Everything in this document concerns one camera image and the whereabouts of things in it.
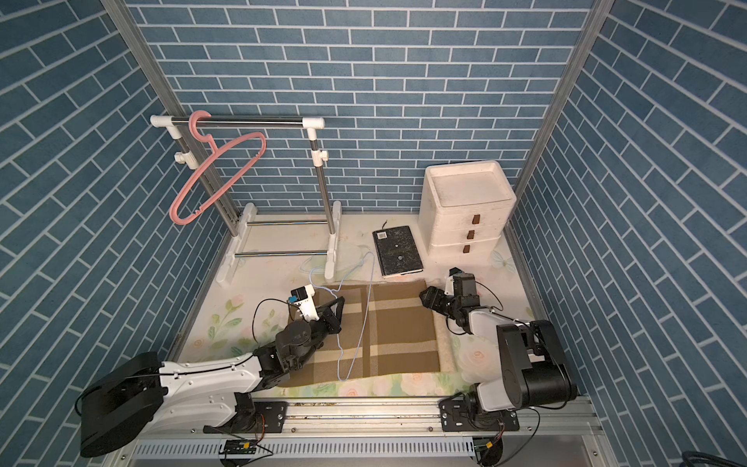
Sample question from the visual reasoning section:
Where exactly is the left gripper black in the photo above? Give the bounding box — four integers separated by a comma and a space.
290, 297, 346, 370

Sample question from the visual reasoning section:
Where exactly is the brown plaid scarf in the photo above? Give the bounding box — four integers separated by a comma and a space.
281, 280, 441, 388

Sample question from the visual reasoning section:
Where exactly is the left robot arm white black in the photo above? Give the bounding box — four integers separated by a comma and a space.
74, 297, 345, 458

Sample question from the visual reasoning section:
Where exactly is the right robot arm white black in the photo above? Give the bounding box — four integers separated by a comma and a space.
419, 272, 579, 413

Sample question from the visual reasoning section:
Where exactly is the beige knitted cloth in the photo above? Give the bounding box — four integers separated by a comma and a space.
433, 313, 457, 374

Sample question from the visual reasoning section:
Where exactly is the floral table mat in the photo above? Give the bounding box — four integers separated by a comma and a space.
178, 213, 536, 399

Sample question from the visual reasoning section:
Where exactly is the white three-drawer cabinet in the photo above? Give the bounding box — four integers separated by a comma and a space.
418, 161, 517, 261

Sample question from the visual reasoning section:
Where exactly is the small black controller board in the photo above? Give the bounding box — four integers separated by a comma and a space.
219, 439, 257, 456

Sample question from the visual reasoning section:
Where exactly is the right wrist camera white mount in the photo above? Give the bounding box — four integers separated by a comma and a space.
445, 268, 463, 296

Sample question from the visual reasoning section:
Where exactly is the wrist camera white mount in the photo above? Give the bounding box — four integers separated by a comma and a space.
445, 268, 463, 296
289, 284, 319, 321

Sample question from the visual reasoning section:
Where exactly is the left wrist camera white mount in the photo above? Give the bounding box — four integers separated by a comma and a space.
289, 284, 319, 321

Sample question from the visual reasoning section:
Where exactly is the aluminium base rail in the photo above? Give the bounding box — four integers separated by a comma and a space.
105, 397, 616, 466

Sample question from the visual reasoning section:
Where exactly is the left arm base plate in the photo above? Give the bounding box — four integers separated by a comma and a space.
202, 394, 289, 435

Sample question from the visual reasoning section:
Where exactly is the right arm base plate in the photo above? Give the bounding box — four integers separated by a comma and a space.
438, 395, 519, 433

